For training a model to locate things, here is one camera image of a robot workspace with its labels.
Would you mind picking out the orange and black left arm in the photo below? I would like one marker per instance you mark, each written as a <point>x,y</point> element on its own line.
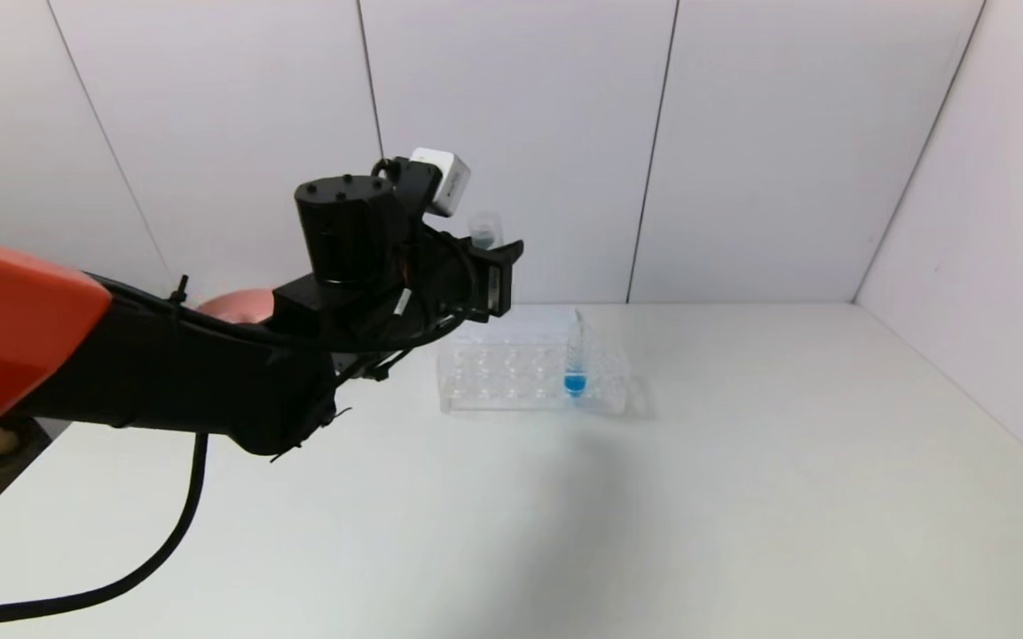
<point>165,373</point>

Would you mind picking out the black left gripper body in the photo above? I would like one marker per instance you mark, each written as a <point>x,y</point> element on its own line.
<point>495,286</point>

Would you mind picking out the clear acrylic test tube rack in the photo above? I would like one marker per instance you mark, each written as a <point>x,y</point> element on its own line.
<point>520,382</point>

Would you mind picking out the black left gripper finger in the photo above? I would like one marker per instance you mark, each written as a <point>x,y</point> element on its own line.
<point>507,251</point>

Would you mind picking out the test tube with blue pigment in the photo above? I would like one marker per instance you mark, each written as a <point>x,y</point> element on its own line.
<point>574,382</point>

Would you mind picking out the white paper sheet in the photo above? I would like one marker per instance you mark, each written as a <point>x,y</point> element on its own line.
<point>546,315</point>

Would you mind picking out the pink plastic bowl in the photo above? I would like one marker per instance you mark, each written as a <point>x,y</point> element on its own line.
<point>240,306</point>

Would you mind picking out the test tube with yellow pigment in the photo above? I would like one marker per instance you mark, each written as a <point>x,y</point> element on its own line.
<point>486,229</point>

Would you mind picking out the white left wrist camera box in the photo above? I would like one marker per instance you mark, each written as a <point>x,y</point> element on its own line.
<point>442,182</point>

